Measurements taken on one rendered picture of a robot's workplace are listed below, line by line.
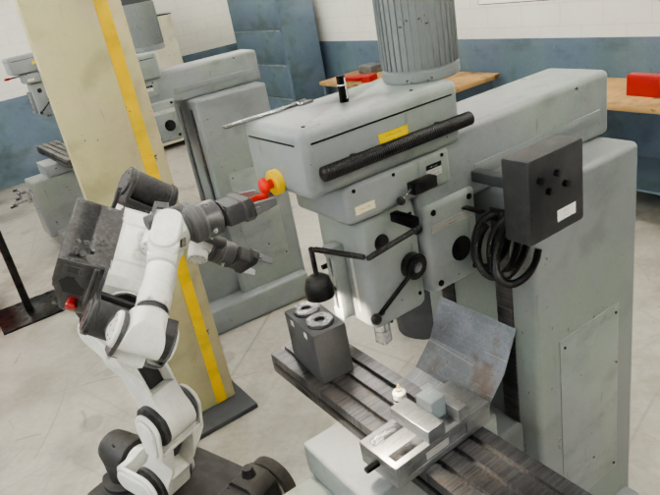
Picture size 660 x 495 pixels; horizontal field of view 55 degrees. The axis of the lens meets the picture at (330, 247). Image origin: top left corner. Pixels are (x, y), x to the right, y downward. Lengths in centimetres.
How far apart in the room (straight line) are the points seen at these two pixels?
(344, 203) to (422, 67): 40
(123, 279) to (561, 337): 127
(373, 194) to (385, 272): 22
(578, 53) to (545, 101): 440
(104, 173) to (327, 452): 175
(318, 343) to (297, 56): 711
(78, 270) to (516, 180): 109
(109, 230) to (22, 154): 876
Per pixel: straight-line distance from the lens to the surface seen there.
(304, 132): 136
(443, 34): 162
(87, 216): 176
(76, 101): 307
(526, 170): 148
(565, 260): 194
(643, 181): 552
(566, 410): 222
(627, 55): 606
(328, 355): 206
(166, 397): 206
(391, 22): 162
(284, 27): 879
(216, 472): 252
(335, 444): 201
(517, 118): 183
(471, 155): 172
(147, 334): 134
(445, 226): 168
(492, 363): 203
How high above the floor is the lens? 220
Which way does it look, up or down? 24 degrees down
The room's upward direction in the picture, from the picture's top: 11 degrees counter-clockwise
